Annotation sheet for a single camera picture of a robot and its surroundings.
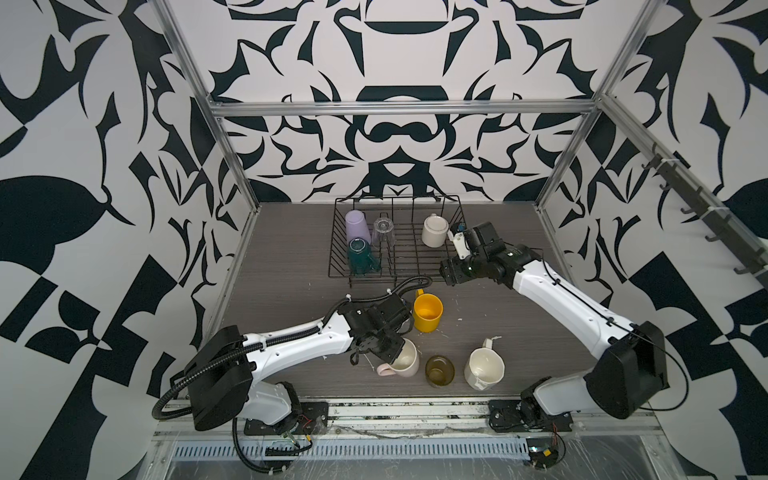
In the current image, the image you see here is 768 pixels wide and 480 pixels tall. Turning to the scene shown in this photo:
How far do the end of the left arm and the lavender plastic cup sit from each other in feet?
1.22

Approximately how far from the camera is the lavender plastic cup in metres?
0.98

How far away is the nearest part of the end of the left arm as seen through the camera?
568 mm
